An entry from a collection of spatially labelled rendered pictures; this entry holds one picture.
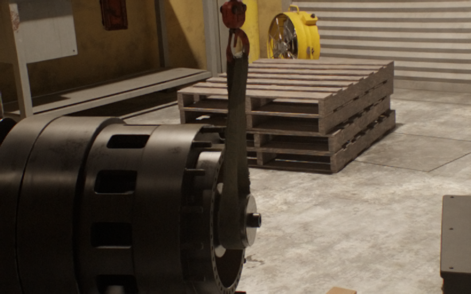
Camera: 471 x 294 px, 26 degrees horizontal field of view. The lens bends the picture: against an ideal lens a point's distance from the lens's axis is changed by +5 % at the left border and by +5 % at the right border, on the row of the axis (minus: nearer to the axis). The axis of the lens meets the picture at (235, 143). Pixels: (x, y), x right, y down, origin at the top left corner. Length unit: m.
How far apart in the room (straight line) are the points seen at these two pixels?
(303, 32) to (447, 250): 5.52
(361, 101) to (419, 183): 0.91
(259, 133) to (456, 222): 3.63
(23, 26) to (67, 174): 4.71
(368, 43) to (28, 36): 2.89
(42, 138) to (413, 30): 5.96
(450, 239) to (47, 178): 0.99
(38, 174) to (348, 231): 2.74
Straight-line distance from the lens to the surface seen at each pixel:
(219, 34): 9.44
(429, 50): 8.29
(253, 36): 8.89
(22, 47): 7.11
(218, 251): 2.65
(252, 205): 2.66
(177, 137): 2.56
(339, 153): 6.10
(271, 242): 4.95
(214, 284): 2.55
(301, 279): 4.51
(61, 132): 2.65
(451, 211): 2.73
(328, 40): 8.79
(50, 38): 7.35
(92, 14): 8.46
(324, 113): 5.93
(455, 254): 2.44
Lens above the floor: 1.70
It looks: 14 degrees down
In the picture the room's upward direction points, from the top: 4 degrees counter-clockwise
